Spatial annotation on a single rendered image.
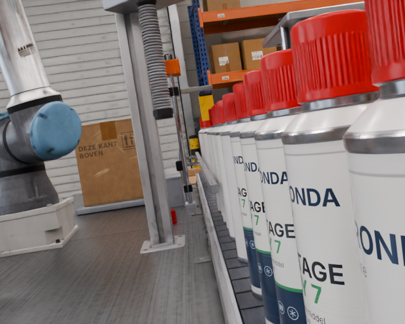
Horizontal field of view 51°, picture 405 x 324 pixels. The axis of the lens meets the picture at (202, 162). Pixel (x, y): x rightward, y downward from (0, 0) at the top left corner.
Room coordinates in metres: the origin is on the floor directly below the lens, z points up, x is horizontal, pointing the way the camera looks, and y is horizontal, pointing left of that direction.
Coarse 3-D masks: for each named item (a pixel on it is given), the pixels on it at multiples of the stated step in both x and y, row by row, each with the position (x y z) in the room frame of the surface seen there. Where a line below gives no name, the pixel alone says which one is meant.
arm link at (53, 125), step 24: (0, 0) 0.88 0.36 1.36; (0, 24) 0.88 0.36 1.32; (24, 24) 0.91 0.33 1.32; (0, 48) 0.89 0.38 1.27; (24, 48) 0.90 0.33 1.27; (24, 72) 0.90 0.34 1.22; (24, 96) 0.89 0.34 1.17; (48, 96) 0.91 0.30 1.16; (24, 120) 0.89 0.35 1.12; (48, 120) 0.88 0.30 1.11; (72, 120) 0.93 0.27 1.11; (24, 144) 0.90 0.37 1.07; (48, 144) 0.88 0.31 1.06; (72, 144) 0.93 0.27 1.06
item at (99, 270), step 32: (192, 192) 1.52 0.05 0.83; (96, 224) 1.17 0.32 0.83; (128, 224) 1.10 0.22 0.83; (192, 224) 0.99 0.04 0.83; (32, 256) 0.91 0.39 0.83; (64, 256) 0.86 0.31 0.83; (96, 256) 0.83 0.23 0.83; (128, 256) 0.79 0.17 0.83; (160, 256) 0.76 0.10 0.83; (192, 256) 0.73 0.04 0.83; (0, 288) 0.71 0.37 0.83; (32, 288) 0.69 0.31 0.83; (64, 288) 0.66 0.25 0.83; (96, 288) 0.64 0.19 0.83; (128, 288) 0.62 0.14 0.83; (160, 288) 0.60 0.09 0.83; (192, 288) 0.58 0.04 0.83; (0, 320) 0.57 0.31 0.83; (32, 320) 0.55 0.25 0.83; (64, 320) 0.54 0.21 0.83; (96, 320) 0.52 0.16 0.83; (128, 320) 0.51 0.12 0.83; (160, 320) 0.49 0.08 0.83; (192, 320) 0.48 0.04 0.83; (224, 320) 0.47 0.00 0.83
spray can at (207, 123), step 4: (208, 120) 1.12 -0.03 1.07; (204, 124) 1.13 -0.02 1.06; (208, 124) 1.12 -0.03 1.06; (208, 128) 1.12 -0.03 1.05; (204, 132) 1.11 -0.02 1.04; (204, 136) 1.12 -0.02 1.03; (204, 140) 1.12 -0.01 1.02; (204, 144) 1.12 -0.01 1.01; (204, 148) 1.13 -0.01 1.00; (208, 148) 1.11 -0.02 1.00; (208, 152) 1.11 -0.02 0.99; (208, 156) 1.11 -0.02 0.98; (208, 160) 1.12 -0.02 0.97; (208, 164) 1.12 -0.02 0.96; (208, 168) 1.12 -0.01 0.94; (212, 172) 1.11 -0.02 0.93
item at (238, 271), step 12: (204, 180) 1.41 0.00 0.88; (204, 192) 1.14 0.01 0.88; (216, 204) 0.93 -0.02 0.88; (216, 216) 0.80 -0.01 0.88; (216, 228) 0.70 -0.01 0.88; (228, 240) 0.62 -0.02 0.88; (228, 252) 0.56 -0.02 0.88; (228, 264) 0.51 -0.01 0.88; (240, 264) 0.50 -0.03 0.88; (240, 276) 0.46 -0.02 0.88; (240, 288) 0.43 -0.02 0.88; (240, 300) 0.40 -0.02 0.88; (252, 300) 0.39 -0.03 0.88; (240, 312) 0.46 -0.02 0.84; (252, 312) 0.37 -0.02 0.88
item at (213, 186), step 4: (196, 152) 1.67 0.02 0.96; (200, 156) 1.39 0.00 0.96; (200, 160) 1.21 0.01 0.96; (200, 164) 1.11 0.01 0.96; (204, 164) 1.05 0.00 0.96; (204, 168) 0.93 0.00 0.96; (204, 172) 0.85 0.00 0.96; (208, 172) 0.84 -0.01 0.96; (204, 176) 0.86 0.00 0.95; (208, 176) 0.77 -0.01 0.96; (212, 176) 0.76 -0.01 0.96; (208, 180) 0.71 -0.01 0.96; (212, 180) 0.70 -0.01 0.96; (208, 184) 0.70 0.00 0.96; (212, 184) 0.65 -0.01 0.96; (216, 184) 0.65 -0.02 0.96; (212, 188) 0.65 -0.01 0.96; (216, 188) 0.65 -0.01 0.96; (212, 192) 0.65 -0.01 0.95; (216, 192) 0.65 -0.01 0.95
